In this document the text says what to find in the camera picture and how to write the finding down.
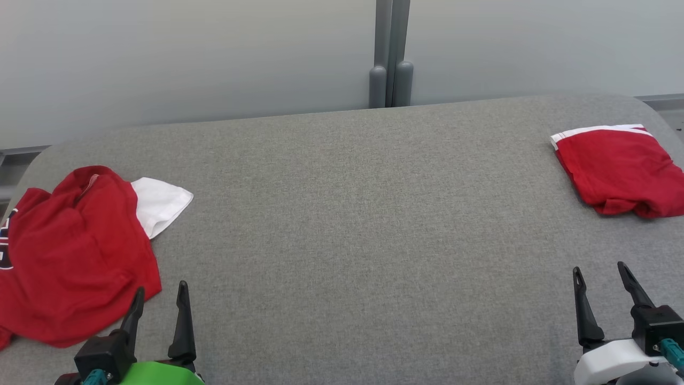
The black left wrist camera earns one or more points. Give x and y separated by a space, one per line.
101 350

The red basketball jersey white sleeves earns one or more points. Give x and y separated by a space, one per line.
69 256

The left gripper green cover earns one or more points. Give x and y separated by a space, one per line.
160 375

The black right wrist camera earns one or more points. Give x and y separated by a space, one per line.
660 326

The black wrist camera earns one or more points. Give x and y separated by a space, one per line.
660 326
101 350

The grey partition post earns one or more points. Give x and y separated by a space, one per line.
391 53

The red shorts white band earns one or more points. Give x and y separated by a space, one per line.
620 166

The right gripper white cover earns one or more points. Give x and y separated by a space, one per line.
614 363

